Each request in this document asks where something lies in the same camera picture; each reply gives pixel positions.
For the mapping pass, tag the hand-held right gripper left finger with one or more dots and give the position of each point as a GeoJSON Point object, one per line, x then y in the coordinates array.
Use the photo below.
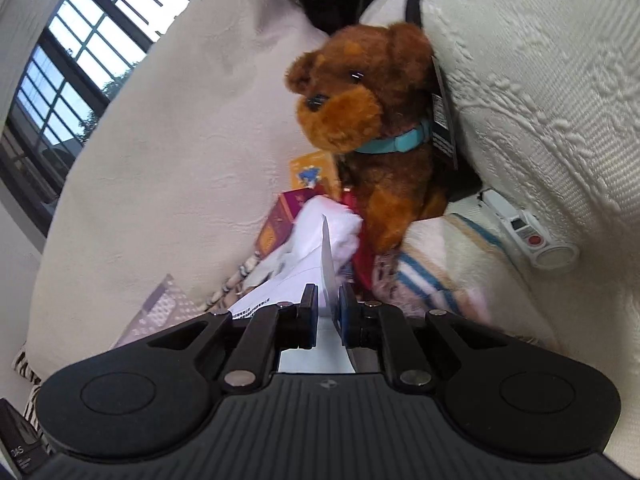
{"type": "Point", "coordinates": [310, 320]}

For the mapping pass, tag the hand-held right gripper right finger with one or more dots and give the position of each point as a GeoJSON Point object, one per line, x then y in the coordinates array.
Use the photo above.
{"type": "Point", "coordinates": [344, 320]}

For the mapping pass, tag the white zip pouch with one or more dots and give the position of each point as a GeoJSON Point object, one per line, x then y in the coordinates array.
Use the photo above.
{"type": "Point", "coordinates": [320, 280]}

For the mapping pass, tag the red packet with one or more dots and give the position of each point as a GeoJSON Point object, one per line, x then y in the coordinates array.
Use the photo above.
{"type": "Point", "coordinates": [362, 260]}

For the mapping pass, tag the crumpled white tissue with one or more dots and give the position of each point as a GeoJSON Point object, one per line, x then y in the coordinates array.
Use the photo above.
{"type": "Point", "coordinates": [345, 232]}

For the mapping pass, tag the striped fringed cloth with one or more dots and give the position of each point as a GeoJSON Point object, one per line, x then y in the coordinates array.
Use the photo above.
{"type": "Point", "coordinates": [425, 270]}

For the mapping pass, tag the maroon and gold box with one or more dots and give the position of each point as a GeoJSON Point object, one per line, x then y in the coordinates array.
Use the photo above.
{"type": "Point", "coordinates": [280, 220]}

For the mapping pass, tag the white perforated plastic basket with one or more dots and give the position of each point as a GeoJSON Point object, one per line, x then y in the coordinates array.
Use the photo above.
{"type": "Point", "coordinates": [160, 310]}

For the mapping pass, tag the white device with red button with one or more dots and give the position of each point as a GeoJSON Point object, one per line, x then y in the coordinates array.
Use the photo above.
{"type": "Point", "coordinates": [530, 240]}

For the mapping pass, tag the brown plush dog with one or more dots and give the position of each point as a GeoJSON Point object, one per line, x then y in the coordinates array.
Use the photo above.
{"type": "Point", "coordinates": [380, 110]}

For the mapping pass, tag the cream cushion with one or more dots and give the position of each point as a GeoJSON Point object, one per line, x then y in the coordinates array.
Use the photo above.
{"type": "Point", "coordinates": [175, 135]}

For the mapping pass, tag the cream textured sofa cover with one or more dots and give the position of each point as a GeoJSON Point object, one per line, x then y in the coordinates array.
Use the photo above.
{"type": "Point", "coordinates": [550, 85]}

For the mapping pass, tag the barred window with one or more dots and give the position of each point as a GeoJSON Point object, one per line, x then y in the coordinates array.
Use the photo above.
{"type": "Point", "coordinates": [75, 60]}

